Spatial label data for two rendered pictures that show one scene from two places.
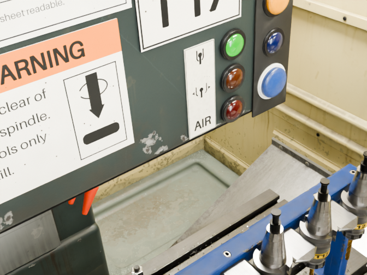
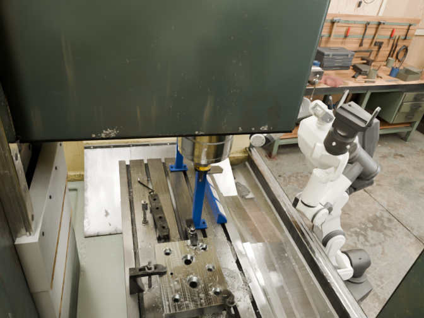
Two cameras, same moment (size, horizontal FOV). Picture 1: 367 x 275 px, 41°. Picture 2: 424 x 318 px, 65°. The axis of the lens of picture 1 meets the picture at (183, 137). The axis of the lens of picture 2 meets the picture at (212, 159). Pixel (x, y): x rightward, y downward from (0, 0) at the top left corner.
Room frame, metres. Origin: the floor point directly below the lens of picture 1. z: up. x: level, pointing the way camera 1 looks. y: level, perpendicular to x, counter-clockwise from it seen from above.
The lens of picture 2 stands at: (0.17, 1.06, 2.00)
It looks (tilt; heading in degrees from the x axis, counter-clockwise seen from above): 34 degrees down; 285
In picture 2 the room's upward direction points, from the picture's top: 8 degrees clockwise
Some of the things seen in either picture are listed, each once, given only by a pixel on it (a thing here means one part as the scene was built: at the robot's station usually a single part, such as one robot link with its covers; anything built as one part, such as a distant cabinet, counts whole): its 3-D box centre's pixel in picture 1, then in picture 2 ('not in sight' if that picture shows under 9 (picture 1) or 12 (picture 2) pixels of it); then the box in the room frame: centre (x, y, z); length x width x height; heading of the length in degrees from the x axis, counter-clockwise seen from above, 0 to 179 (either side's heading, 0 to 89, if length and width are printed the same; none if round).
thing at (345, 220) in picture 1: (338, 216); not in sight; (0.63, -0.27, 1.21); 0.07 x 0.05 x 0.01; 35
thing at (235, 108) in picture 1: (233, 109); not in sight; (0.38, -0.05, 1.61); 0.02 x 0.01 x 0.02; 125
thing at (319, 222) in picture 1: (320, 211); not in sight; (0.60, -0.22, 1.26); 0.04 x 0.04 x 0.07
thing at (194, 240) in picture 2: not in sight; (190, 235); (0.46, 0.17, 0.97); 0.13 x 0.03 x 0.15; 125
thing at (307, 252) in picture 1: (295, 246); not in sight; (0.57, -0.18, 1.21); 0.07 x 0.05 x 0.01; 35
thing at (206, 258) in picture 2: not in sight; (190, 275); (0.39, 0.34, 0.97); 0.29 x 0.23 x 0.05; 125
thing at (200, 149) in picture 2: not in sight; (206, 132); (0.41, 0.27, 1.53); 0.16 x 0.16 x 0.12
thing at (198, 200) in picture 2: not in sight; (198, 200); (0.49, 0.04, 1.05); 0.10 x 0.05 x 0.30; 35
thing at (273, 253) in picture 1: (273, 243); not in sight; (0.53, -0.13, 1.26); 0.04 x 0.04 x 0.07
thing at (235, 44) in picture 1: (234, 45); not in sight; (0.38, -0.05, 1.68); 0.02 x 0.01 x 0.02; 125
